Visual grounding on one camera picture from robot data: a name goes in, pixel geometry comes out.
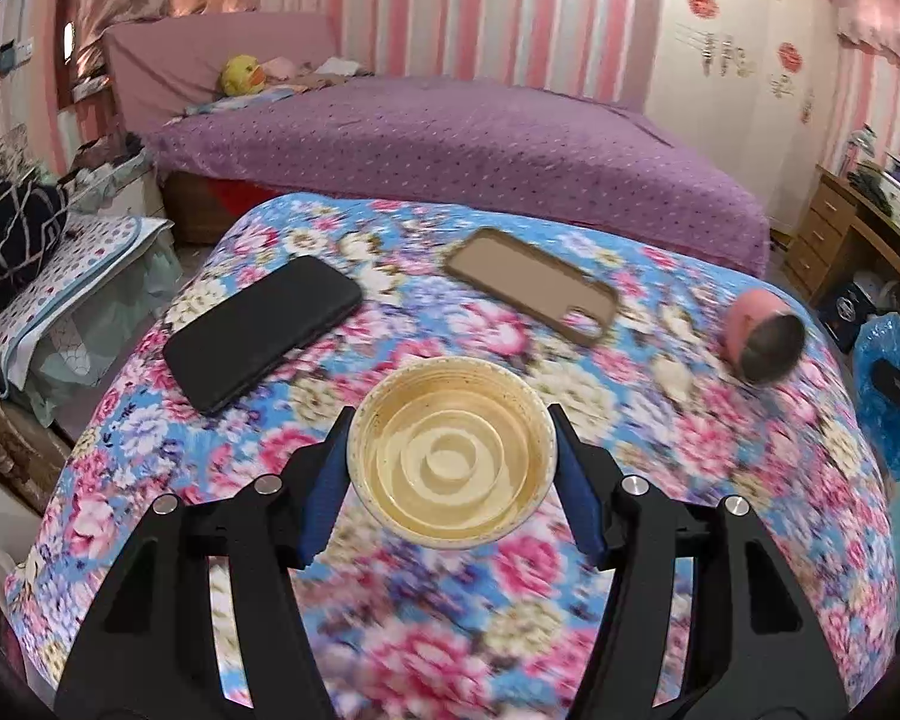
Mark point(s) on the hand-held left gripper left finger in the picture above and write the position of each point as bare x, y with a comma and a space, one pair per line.
322, 502

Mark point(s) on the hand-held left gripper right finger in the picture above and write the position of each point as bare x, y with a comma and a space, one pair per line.
581, 495

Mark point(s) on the blue plastic bag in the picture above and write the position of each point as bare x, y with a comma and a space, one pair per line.
881, 337

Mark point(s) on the black printed box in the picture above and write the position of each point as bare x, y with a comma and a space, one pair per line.
845, 315

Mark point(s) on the white small fan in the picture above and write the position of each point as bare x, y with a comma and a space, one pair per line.
877, 292

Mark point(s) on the floral tablecloth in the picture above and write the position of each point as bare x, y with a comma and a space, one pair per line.
420, 615

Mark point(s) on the pink steel-lined mug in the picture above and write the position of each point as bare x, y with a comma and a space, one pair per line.
757, 330

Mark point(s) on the wooden desk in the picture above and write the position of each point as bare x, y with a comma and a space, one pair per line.
814, 232

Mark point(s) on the black smartphone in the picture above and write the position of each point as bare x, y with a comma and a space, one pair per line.
262, 330

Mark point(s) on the brown phone case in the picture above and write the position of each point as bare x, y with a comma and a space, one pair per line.
525, 281

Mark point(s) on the desk lamp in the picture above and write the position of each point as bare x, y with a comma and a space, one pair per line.
861, 146

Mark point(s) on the white wardrobe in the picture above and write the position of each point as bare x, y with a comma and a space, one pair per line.
720, 135

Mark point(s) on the polka dot covered stool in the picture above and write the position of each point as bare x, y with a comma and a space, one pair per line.
82, 277

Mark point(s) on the purple dotted bed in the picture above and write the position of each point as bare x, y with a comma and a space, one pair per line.
457, 142

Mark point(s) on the black white patterned bag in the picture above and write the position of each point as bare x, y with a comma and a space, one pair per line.
19, 232

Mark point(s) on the yellow duck plush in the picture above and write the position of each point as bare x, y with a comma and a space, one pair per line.
240, 75

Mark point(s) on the pink plush toy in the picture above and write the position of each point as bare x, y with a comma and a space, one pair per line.
277, 69

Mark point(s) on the white cloth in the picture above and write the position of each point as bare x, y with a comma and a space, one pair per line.
339, 66

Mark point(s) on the pink padded headboard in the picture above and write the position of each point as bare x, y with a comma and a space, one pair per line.
180, 60

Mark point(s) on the pink window curtain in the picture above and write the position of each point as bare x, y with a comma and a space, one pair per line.
97, 7

